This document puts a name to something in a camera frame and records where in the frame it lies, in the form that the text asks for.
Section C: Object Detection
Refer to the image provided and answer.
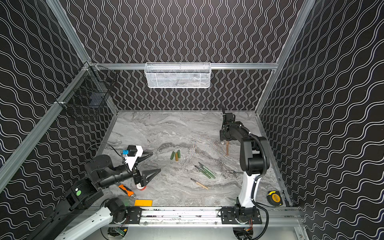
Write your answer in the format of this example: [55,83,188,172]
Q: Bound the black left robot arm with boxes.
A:
[27,150,161,240]

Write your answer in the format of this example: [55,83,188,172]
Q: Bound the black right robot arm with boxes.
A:
[220,111,270,224]

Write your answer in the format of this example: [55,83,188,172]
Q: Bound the light green pen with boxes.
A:
[201,167,216,179]

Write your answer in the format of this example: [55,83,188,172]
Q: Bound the dark green pen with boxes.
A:
[195,166,212,179]

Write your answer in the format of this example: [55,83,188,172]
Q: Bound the red white tape roll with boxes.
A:
[136,184,146,191]

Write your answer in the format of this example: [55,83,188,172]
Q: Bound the orange utility knife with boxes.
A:
[118,184,136,199]

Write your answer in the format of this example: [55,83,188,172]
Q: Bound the yellow card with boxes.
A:
[134,199,153,207]

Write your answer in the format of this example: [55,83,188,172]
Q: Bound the yellow black tape measure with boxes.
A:
[267,190,283,207]

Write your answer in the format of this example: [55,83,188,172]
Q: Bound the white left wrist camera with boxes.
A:
[123,145,144,171]

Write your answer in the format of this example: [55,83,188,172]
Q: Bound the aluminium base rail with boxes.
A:
[124,207,302,228]

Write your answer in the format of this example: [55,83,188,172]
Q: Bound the white wire mesh basket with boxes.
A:
[144,62,212,89]

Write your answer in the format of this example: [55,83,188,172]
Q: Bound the black wire mesh basket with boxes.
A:
[57,62,118,122]

